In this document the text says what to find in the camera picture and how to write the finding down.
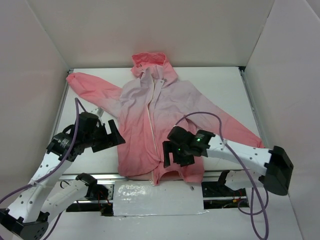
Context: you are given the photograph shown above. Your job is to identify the pink hooded zip jacket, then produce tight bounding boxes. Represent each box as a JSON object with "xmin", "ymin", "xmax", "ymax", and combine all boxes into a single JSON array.
[{"xmin": 66, "ymin": 52, "xmax": 264, "ymax": 185}]

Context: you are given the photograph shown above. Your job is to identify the left aluminium table rail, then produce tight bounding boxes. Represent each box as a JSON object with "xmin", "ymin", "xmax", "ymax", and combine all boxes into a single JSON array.
[{"xmin": 48, "ymin": 81, "xmax": 69, "ymax": 143}]

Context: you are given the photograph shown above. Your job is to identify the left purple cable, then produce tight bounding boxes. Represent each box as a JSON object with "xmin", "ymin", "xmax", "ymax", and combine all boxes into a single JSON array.
[{"xmin": 0, "ymin": 97, "xmax": 87, "ymax": 240}]

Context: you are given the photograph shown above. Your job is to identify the front aluminium table rail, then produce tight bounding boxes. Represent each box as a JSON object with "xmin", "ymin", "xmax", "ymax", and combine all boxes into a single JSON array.
[{"xmin": 59, "ymin": 170, "xmax": 227, "ymax": 181}]

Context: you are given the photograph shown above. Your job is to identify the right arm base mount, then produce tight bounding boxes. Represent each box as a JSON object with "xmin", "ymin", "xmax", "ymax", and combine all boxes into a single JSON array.
[{"xmin": 201, "ymin": 171, "xmax": 249, "ymax": 210}]

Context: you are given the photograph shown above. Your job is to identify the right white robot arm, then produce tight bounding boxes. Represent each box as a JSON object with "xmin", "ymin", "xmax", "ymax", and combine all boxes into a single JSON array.
[{"xmin": 162, "ymin": 126, "xmax": 294, "ymax": 196}]

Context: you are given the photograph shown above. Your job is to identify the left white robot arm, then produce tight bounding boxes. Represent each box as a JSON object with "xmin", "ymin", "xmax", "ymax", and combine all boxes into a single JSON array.
[{"xmin": 0, "ymin": 112, "xmax": 125, "ymax": 240}]

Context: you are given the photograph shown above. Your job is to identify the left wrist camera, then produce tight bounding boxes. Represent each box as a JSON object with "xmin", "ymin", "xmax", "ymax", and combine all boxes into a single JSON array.
[{"xmin": 90, "ymin": 107, "xmax": 104, "ymax": 118}]

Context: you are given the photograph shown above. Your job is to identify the white foil tape patch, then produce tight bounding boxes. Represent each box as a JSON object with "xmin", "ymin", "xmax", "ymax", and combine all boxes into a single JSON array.
[{"xmin": 113, "ymin": 180, "xmax": 205, "ymax": 217}]

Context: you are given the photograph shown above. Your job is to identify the aluminium table rail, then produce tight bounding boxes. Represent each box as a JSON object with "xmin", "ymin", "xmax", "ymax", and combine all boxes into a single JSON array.
[
  {"xmin": 59, "ymin": 170, "xmax": 227, "ymax": 181},
  {"xmin": 48, "ymin": 81, "xmax": 69, "ymax": 143},
  {"xmin": 238, "ymin": 66, "xmax": 268, "ymax": 147}
]

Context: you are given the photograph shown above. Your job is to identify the right aluminium table rail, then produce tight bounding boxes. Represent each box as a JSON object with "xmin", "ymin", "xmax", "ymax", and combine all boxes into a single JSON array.
[{"xmin": 238, "ymin": 66, "xmax": 268, "ymax": 147}]

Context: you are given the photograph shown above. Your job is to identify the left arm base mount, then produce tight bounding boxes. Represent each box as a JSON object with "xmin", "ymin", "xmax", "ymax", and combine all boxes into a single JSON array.
[{"xmin": 76, "ymin": 184, "xmax": 113, "ymax": 214}]

